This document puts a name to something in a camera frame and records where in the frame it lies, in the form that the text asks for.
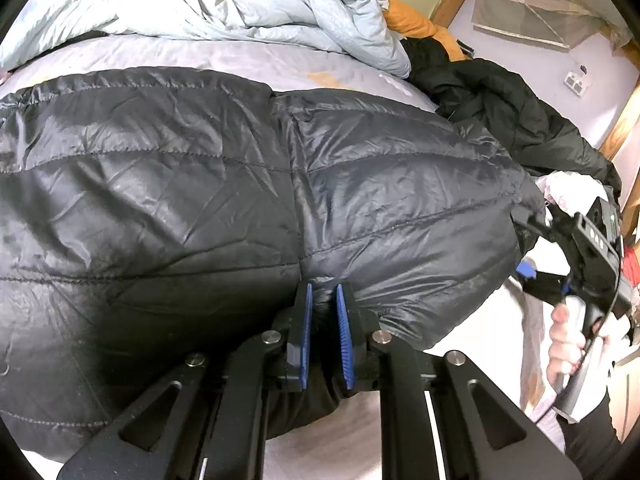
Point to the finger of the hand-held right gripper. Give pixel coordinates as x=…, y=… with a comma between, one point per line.
x=527, y=270
x=540, y=227

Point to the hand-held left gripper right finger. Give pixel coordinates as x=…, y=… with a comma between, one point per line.
x=345, y=340

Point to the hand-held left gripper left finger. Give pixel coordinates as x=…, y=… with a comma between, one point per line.
x=304, y=340

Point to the black puffer jacket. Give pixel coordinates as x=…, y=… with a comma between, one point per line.
x=200, y=185

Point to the person's right forearm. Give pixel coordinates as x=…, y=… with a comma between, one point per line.
x=590, y=440

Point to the person's right hand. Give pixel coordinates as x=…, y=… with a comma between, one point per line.
x=562, y=345

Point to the white pink printed cloth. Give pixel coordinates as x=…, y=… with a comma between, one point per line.
x=565, y=185

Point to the dark green padded jacket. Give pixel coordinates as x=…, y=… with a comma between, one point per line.
x=525, y=110

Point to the white power socket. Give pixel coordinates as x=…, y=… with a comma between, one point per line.
x=576, y=82

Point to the yellow pillow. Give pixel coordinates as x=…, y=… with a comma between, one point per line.
x=410, y=20

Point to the light blue duvet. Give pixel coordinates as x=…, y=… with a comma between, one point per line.
x=250, y=5

